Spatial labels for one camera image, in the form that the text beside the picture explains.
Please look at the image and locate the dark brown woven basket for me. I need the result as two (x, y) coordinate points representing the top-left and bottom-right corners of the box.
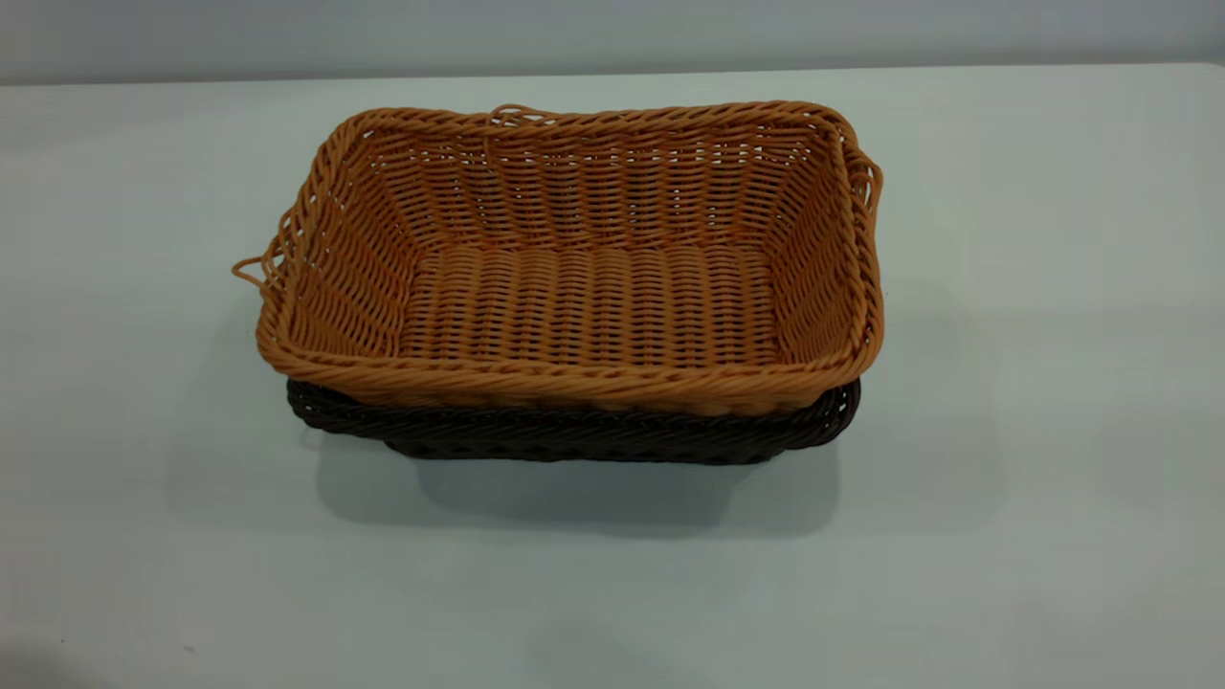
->
(287, 378), (862, 467)

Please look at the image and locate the orange woven basket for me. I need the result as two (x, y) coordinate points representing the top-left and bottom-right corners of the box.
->
(232, 100), (885, 417)

